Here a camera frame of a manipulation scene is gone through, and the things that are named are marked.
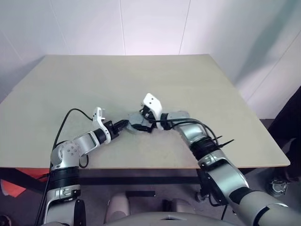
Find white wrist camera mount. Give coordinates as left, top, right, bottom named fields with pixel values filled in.
left=91, top=107, right=112, bottom=145
left=143, top=93, right=166, bottom=130

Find black zip ties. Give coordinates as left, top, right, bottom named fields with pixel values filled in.
left=210, top=135, right=236, bottom=149

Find red-orange object on floor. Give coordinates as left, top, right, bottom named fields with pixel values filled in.
left=0, top=168, right=51, bottom=198

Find black clothed person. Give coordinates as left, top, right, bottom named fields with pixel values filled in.
left=267, top=84, right=301, bottom=183

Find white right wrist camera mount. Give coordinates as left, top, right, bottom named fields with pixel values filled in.
left=143, top=93, right=166, bottom=130

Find black table caster wheel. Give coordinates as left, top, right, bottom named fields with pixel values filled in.
left=194, top=190, right=206, bottom=203

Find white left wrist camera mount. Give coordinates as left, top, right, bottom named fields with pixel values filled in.
left=91, top=107, right=112, bottom=145

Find black flat bar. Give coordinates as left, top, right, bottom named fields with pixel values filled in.
left=125, top=191, right=156, bottom=198

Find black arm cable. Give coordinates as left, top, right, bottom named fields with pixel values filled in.
left=34, top=108, right=95, bottom=226
left=149, top=118, right=229, bottom=220

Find grey caster wheel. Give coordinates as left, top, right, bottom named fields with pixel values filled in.
left=269, top=178, right=288, bottom=196

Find round black-rimmed motor lid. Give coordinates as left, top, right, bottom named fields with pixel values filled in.
left=128, top=112, right=150, bottom=129

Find black table frame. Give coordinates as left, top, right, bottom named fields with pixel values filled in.
left=0, top=167, right=207, bottom=196

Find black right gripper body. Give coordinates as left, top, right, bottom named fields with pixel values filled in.
left=140, top=105, right=157, bottom=123

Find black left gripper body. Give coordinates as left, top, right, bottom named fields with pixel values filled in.
left=104, top=120, right=120, bottom=140

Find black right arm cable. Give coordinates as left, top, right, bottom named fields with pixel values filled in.
left=149, top=118, right=229, bottom=220

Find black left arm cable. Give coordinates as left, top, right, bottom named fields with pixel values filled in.
left=34, top=108, right=95, bottom=226

